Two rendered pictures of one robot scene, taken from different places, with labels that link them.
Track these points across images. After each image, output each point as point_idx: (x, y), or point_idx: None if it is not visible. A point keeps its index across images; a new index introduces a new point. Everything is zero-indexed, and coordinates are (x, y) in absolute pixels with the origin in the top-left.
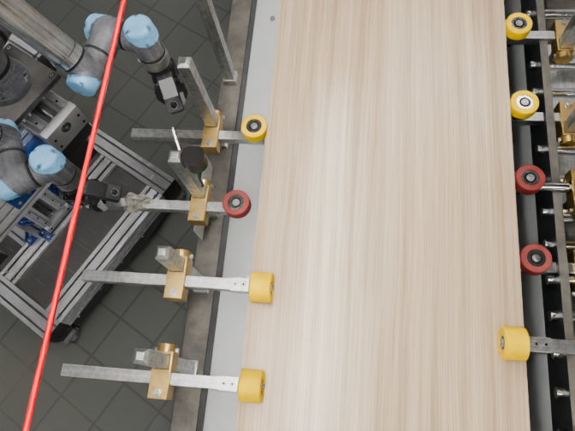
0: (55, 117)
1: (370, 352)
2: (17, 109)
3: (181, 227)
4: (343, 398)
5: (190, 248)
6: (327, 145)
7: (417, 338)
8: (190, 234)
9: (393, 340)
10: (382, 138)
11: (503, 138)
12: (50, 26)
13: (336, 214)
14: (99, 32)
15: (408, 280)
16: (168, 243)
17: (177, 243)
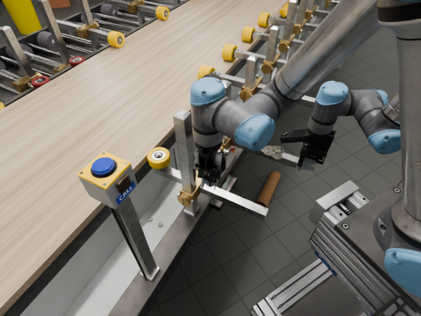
0: (341, 197)
1: (172, 56)
2: (387, 200)
3: (260, 293)
4: (193, 49)
5: (257, 271)
6: (120, 126)
7: (150, 54)
8: (255, 283)
9: (160, 56)
10: (85, 118)
11: (27, 98)
12: (302, 46)
13: (145, 96)
14: (253, 103)
15: (135, 68)
16: (274, 283)
17: (267, 280)
